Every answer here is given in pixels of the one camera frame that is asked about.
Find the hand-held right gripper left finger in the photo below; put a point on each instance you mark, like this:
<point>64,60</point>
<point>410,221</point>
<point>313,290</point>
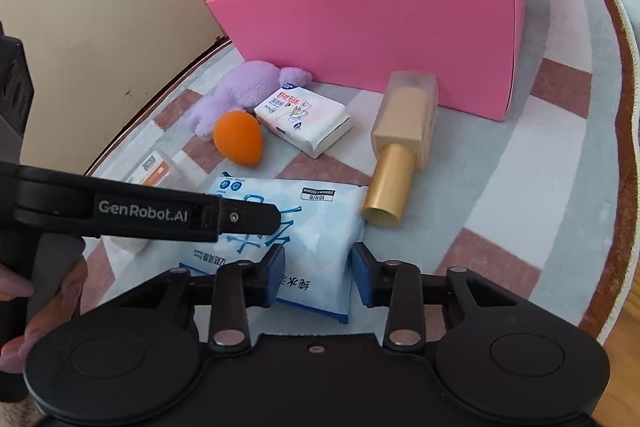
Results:
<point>272,277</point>

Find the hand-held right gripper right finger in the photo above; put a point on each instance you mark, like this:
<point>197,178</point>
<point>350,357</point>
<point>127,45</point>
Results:
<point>362,277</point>

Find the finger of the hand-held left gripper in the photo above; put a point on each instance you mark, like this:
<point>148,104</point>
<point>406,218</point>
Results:
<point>150,212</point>

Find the clear box with orange label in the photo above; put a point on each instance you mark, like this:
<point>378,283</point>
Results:
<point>160,167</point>

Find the blue white wet wipes pack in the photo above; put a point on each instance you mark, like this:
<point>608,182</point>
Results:
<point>310,227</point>

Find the orange makeup sponge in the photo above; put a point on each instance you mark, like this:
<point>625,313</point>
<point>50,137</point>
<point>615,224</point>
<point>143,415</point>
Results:
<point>237,137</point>

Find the purple plush toy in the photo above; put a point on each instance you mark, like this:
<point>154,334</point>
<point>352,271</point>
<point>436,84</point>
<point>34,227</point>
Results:
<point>240,87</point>

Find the pink cardboard box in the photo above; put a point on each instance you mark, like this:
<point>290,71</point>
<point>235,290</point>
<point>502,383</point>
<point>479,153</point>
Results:
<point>375,32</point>

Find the person's left hand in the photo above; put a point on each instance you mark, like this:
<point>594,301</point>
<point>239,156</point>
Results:
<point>10,282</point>

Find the white tissue pack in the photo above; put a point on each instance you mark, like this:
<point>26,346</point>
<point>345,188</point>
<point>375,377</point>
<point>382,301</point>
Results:
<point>300,117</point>

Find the foundation bottle with gold cap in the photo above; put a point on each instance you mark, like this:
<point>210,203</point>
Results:
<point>405,117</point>

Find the beige cardboard board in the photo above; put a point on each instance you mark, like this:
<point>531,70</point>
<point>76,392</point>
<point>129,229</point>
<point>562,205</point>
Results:
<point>100,32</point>

